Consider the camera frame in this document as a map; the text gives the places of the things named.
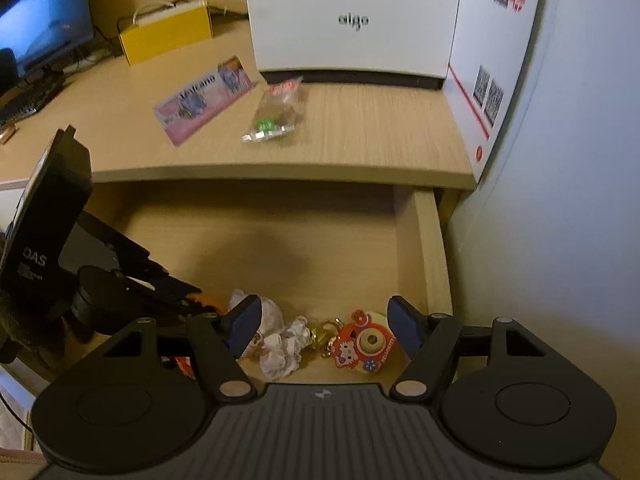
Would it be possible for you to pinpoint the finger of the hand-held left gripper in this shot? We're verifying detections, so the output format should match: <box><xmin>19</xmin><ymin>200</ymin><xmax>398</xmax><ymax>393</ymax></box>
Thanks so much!
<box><xmin>80</xmin><ymin>212</ymin><xmax>203</xmax><ymax>297</ymax></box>
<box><xmin>75</xmin><ymin>266</ymin><xmax>222</xmax><ymax>333</ymax></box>

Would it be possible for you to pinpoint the gold bell keyring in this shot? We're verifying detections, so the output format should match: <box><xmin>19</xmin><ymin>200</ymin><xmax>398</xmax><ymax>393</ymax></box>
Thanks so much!
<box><xmin>309</xmin><ymin>317</ymin><xmax>347</xmax><ymax>359</ymax></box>

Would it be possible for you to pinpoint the white cardboard box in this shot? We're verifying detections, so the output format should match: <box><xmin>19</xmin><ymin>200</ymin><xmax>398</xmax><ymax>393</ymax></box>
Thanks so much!
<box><xmin>446</xmin><ymin>0</ymin><xmax>554</xmax><ymax>187</ymax></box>

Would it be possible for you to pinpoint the light wooden drawer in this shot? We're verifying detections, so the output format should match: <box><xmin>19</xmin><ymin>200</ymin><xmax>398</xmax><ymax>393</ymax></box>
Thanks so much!
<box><xmin>30</xmin><ymin>182</ymin><xmax>454</xmax><ymax>391</ymax></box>

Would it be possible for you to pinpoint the white computer case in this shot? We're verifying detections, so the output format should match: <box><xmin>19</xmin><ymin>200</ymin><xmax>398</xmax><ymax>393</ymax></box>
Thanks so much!
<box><xmin>241</xmin><ymin>0</ymin><xmax>464</xmax><ymax>92</ymax></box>

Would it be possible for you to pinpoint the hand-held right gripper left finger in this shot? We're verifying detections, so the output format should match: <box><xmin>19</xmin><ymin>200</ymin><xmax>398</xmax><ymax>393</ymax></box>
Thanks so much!
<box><xmin>102</xmin><ymin>296</ymin><xmax>264</xmax><ymax>404</ymax></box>

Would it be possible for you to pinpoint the white paper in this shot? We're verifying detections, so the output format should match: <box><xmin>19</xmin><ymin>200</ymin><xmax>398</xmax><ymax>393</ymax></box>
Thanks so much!
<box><xmin>227</xmin><ymin>288</ymin><xmax>312</xmax><ymax>382</ymax></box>

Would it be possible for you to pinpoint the computer monitor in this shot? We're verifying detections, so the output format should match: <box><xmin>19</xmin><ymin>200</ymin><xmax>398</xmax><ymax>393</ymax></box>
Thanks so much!
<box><xmin>0</xmin><ymin>0</ymin><xmax>97</xmax><ymax>80</ymax></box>

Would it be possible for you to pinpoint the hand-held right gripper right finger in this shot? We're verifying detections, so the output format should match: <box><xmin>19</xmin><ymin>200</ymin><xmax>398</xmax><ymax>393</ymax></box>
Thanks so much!
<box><xmin>387</xmin><ymin>296</ymin><xmax>544</xmax><ymax>402</ymax></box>

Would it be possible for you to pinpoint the black keyboard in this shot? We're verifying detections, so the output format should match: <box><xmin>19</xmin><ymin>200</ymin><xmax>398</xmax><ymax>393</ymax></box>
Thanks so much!
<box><xmin>0</xmin><ymin>72</ymin><xmax>67</xmax><ymax>127</ymax></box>

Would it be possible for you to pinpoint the yellow box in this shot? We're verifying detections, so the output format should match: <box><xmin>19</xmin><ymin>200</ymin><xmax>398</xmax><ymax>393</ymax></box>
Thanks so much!
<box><xmin>118</xmin><ymin>0</ymin><xmax>214</xmax><ymax>67</ymax></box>

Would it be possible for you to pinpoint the pink printed card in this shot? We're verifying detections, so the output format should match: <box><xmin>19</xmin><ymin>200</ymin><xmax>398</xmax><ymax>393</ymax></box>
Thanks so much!
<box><xmin>152</xmin><ymin>54</ymin><xmax>255</xmax><ymax>147</ymax></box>

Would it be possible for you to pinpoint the black cable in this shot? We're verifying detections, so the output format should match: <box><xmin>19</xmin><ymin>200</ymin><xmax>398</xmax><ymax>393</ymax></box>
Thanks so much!
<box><xmin>50</xmin><ymin>34</ymin><xmax>122</xmax><ymax>74</ymax></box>

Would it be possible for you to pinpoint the clear packet with green pieces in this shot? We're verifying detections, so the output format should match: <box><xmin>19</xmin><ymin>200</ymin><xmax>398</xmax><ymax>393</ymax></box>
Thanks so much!
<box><xmin>241</xmin><ymin>75</ymin><xmax>305</xmax><ymax>145</ymax></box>

